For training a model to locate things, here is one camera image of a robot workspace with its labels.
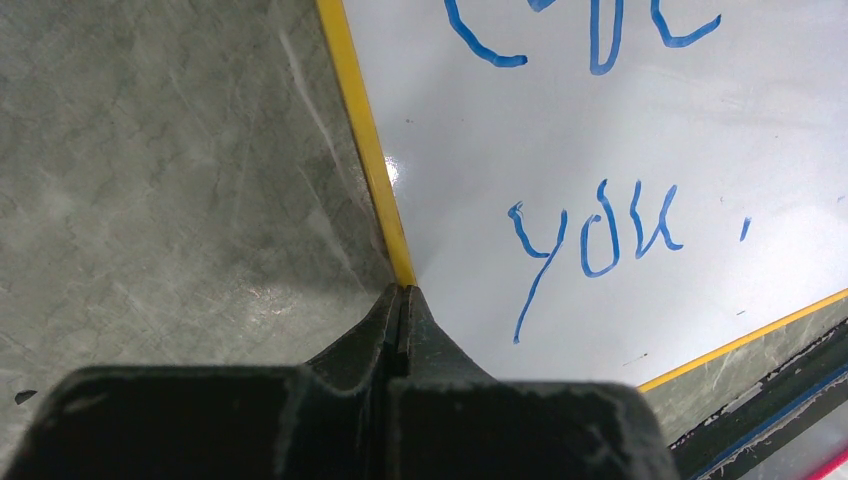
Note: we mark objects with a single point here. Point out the yellow framed whiteboard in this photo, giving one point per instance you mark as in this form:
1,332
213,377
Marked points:
603,190

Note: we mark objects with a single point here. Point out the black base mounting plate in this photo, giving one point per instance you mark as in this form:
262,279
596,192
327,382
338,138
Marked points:
739,438

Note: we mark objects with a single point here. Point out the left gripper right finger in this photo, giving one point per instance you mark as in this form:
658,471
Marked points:
455,421

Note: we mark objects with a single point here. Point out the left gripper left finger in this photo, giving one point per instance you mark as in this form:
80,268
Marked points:
321,419

